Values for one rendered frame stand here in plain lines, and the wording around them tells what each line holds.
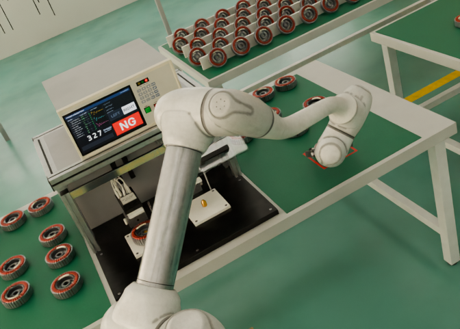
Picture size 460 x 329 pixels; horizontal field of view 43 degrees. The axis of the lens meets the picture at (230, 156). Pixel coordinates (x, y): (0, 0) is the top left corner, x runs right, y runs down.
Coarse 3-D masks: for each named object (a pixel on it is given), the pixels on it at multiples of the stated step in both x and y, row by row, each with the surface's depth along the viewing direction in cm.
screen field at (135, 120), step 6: (132, 114) 210; (138, 114) 211; (120, 120) 209; (126, 120) 210; (132, 120) 211; (138, 120) 212; (114, 126) 209; (120, 126) 210; (126, 126) 211; (132, 126) 212; (120, 132) 211
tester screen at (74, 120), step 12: (120, 96) 206; (132, 96) 208; (84, 108) 202; (96, 108) 204; (108, 108) 206; (72, 120) 202; (84, 120) 204; (96, 120) 206; (108, 120) 207; (72, 132) 204; (84, 132) 205; (108, 132) 209; (84, 144) 207
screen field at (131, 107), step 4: (128, 104) 208; (132, 104) 209; (120, 108) 208; (124, 108) 208; (128, 108) 209; (132, 108) 209; (136, 108) 210; (112, 112) 207; (116, 112) 208; (120, 112) 208; (124, 112) 209; (128, 112) 209; (112, 116) 207; (116, 116) 208
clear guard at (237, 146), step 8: (216, 136) 205; (224, 136) 203; (232, 136) 203; (240, 136) 203; (216, 144) 202; (224, 144) 202; (232, 144) 202; (240, 144) 203; (208, 152) 201; (232, 152) 201; (240, 152) 202; (208, 160) 200; (216, 160) 200; (224, 160) 200; (200, 168) 199; (208, 168) 199
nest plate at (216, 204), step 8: (208, 192) 229; (216, 192) 227; (192, 200) 228; (200, 200) 226; (208, 200) 225; (216, 200) 223; (224, 200) 221; (192, 208) 224; (200, 208) 222; (208, 208) 220; (216, 208) 219; (224, 208) 218; (192, 216) 219; (200, 216) 218; (208, 216) 216
